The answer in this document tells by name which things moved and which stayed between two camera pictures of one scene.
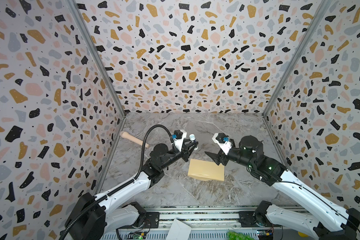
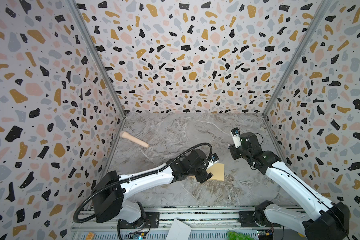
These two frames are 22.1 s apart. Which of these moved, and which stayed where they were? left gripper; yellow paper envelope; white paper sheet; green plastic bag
Moved: left gripper
Stayed: yellow paper envelope; white paper sheet; green plastic bag
